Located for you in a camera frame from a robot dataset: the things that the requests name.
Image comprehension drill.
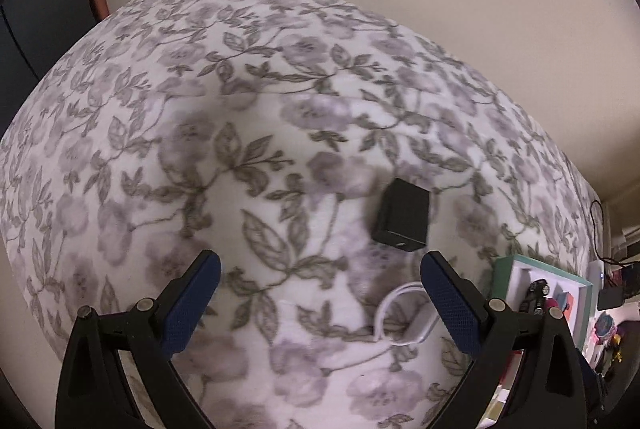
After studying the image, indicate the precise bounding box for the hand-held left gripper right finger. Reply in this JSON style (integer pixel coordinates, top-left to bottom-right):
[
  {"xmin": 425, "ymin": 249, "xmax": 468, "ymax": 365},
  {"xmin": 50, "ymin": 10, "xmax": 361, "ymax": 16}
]
[{"xmin": 420, "ymin": 251, "xmax": 589, "ymax": 429}]

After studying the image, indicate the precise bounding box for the floral printed blanket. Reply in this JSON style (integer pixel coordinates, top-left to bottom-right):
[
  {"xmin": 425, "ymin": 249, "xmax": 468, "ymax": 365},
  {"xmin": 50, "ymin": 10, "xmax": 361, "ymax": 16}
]
[{"xmin": 0, "ymin": 0, "xmax": 604, "ymax": 429}]

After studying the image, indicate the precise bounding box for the dark cabinet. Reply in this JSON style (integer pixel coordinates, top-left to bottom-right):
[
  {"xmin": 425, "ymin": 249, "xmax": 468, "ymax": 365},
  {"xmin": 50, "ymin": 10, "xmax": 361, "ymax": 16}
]
[{"xmin": 0, "ymin": 0, "xmax": 99, "ymax": 140}]

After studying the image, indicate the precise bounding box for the black cube charger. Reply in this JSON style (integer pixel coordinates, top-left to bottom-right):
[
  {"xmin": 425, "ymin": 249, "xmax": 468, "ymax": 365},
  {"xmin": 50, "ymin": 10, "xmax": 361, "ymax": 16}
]
[{"xmin": 371, "ymin": 178, "xmax": 432, "ymax": 253}]

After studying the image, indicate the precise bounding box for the white looped cable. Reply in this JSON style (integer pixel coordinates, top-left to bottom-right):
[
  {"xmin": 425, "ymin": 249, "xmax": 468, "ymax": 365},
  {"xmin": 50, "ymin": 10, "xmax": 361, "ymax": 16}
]
[{"xmin": 373, "ymin": 281, "xmax": 439, "ymax": 348}]

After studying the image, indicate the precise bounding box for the round blue patterned item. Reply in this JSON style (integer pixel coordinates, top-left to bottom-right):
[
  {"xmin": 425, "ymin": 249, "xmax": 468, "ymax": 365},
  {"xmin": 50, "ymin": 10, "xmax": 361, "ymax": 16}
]
[{"xmin": 592, "ymin": 311, "xmax": 622, "ymax": 342}]

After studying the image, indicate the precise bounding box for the teal rimmed white box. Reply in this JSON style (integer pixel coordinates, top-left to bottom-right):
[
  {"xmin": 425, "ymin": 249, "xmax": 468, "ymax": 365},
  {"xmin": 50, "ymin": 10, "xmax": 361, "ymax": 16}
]
[{"xmin": 481, "ymin": 254, "xmax": 596, "ymax": 429}]

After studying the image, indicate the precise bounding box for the black electronic device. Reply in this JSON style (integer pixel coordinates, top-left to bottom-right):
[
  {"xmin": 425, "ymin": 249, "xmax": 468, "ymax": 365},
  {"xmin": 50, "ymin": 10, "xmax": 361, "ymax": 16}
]
[{"xmin": 597, "ymin": 286, "xmax": 627, "ymax": 311}]

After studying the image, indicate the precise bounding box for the black cable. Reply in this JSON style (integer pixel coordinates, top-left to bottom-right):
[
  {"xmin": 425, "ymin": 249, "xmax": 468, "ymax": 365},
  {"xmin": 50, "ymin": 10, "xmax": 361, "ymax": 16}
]
[{"xmin": 589, "ymin": 199, "xmax": 640, "ymax": 271}]

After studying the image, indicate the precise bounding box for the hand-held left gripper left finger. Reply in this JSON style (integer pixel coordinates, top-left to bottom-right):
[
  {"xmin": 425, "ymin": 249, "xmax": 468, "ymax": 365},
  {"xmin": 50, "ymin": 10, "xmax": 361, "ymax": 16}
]
[{"xmin": 55, "ymin": 250, "xmax": 222, "ymax": 429}]

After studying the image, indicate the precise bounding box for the black toy car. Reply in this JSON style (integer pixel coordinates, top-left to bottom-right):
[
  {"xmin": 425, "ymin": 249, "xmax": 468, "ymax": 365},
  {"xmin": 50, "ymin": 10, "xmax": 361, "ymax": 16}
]
[{"xmin": 520, "ymin": 278, "xmax": 550, "ymax": 314}]

